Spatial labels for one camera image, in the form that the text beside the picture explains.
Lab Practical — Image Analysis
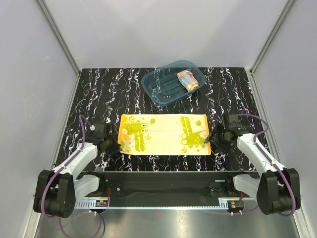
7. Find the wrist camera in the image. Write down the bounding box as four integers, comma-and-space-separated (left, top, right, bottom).
222, 113, 241, 131
89, 123, 110, 135

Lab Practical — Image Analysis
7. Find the left connector board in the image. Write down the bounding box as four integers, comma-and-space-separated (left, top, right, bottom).
95, 198, 109, 207

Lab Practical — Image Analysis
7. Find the yellow patterned towel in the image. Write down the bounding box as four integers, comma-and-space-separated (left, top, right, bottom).
117, 114, 211, 156

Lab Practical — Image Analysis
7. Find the right aluminium frame post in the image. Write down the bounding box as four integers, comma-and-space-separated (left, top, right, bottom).
250, 0, 297, 75

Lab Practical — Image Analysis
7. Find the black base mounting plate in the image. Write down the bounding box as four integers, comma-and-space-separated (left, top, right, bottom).
78, 171, 255, 208

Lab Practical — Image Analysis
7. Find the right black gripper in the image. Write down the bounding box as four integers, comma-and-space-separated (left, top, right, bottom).
204, 122, 233, 155

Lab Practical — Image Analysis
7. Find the left aluminium frame post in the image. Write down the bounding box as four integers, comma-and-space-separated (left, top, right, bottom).
35, 0, 81, 76

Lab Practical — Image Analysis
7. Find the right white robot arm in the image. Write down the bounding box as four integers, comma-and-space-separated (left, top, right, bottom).
206, 123, 301, 217

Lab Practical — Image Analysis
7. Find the connector board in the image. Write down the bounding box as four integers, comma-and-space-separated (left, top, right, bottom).
95, 198, 109, 207
228, 200, 244, 210

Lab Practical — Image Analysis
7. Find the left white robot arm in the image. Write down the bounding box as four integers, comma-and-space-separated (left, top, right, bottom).
33, 123, 121, 218

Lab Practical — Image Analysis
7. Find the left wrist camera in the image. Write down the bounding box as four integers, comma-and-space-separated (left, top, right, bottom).
89, 123, 110, 135

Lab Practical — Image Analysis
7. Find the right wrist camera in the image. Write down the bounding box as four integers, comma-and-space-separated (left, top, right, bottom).
222, 113, 241, 131

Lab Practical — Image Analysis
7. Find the front aluminium rail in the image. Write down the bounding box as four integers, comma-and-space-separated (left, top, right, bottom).
74, 188, 257, 213

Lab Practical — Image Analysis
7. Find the right connector board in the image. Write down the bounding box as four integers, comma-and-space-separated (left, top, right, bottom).
228, 200, 244, 210

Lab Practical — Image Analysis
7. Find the orange polka dot towel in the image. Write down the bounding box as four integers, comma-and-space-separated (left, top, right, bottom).
177, 70, 199, 92

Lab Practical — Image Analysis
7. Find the aluminium frame post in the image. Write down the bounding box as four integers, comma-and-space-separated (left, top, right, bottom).
250, 0, 297, 75
35, 0, 81, 76

